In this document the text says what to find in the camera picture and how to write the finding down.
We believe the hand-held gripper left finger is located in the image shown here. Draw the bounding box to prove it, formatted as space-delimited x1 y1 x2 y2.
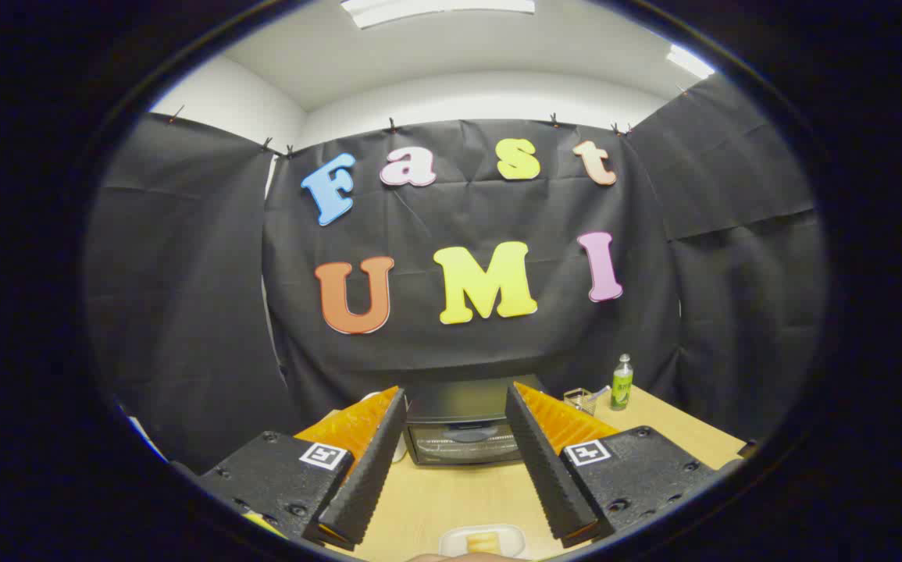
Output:
199 386 408 552

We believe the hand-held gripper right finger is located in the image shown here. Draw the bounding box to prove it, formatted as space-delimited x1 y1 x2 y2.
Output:
505 381 721 549

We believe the black toaster oven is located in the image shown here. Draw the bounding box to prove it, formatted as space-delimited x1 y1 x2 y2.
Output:
402 375 549 468

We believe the clear cup with straw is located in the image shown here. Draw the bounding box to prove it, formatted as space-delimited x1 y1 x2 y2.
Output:
564 385 612 416

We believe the white plastic plate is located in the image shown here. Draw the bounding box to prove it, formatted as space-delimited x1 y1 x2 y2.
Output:
439 525 527 559

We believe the green drink bottle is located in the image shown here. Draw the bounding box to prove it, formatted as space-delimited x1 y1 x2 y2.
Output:
611 354 635 412

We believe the black backdrop cloth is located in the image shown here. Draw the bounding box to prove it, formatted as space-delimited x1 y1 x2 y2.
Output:
84 74 830 473

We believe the small ceiling light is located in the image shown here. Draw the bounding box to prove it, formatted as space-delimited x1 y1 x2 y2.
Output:
665 44 716 80

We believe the long ceiling light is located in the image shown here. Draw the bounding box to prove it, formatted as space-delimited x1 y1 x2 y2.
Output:
340 0 537 30

